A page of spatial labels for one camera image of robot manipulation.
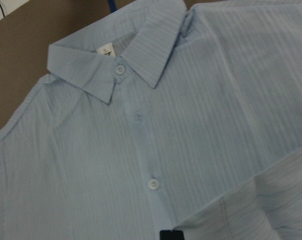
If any light blue button-up shirt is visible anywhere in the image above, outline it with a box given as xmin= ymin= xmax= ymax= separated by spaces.
xmin=0 ymin=0 xmax=302 ymax=240

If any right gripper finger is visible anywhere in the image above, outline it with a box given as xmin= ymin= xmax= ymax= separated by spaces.
xmin=159 ymin=224 xmax=185 ymax=240

